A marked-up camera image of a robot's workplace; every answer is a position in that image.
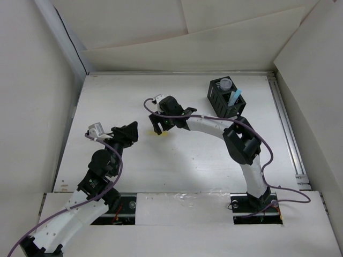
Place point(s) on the blue highlighter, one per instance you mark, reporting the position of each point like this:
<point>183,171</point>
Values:
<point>234,97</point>

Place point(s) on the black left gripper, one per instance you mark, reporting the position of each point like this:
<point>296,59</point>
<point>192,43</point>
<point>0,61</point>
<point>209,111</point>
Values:
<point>126,135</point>

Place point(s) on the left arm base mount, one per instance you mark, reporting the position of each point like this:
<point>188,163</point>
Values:
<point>124,214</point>

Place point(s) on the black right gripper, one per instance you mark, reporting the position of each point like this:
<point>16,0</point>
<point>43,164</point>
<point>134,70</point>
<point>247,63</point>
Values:
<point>156,120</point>

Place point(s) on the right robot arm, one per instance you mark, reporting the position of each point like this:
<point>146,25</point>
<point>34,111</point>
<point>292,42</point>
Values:
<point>242,143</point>

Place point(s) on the yellow highlighter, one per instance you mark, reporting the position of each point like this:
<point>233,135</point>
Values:
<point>155,134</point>

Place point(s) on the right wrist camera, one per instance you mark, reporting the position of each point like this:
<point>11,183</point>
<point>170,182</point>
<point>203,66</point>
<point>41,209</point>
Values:
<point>156,101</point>

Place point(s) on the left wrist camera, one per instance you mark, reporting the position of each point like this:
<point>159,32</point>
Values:
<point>95,130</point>

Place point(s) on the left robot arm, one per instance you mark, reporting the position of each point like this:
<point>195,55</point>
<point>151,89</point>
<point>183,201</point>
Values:
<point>95,194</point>

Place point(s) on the black two-slot organizer box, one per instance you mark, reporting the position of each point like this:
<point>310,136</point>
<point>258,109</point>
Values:
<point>219,100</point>

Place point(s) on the aluminium rail right edge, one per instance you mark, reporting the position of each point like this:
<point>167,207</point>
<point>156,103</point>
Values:
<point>292,147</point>

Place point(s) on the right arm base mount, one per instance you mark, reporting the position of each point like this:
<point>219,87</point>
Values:
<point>245,214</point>

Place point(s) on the clear jar of paper clips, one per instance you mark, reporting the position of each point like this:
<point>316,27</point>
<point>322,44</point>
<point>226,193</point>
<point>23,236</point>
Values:
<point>225,84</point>

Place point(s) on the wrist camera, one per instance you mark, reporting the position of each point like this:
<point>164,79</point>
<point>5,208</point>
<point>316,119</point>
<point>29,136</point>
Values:
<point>156,101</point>
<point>95,130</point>

